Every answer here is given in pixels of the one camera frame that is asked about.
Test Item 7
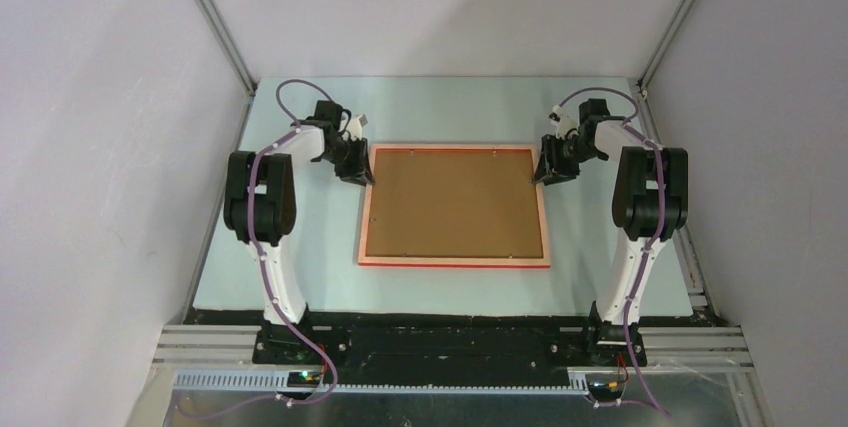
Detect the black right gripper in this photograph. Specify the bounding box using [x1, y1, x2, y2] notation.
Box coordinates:
[532, 133, 603, 186]

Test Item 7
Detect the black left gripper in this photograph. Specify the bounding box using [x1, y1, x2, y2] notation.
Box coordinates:
[321, 136, 376, 187]

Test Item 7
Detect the brown backing board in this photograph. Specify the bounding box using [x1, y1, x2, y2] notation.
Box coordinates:
[365, 148, 545, 260]

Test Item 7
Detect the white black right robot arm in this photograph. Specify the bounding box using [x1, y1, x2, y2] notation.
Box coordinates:
[532, 98, 689, 365]

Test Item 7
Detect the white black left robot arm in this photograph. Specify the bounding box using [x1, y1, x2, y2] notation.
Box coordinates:
[223, 100, 375, 364]

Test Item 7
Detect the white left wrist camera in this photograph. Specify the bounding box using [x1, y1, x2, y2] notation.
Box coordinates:
[345, 114, 368, 141]

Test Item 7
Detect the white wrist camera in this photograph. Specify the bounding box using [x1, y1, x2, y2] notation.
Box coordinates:
[548, 105, 579, 139]
[345, 114, 368, 141]

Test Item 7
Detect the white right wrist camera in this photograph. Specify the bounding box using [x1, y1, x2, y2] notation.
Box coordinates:
[548, 105, 579, 139]

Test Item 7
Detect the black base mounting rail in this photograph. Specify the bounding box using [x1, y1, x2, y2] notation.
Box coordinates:
[183, 307, 670, 389]

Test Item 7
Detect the grey slotted cable duct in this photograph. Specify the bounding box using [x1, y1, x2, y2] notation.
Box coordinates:
[173, 369, 589, 396]

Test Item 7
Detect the aluminium corner post right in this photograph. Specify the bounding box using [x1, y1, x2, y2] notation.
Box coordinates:
[637, 0, 698, 90]

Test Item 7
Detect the aluminium corner post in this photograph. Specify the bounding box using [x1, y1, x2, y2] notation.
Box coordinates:
[194, 0, 257, 97]
[637, 0, 698, 90]

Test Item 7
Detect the aluminium corner post left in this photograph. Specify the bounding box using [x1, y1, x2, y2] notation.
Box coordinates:
[194, 0, 257, 97]

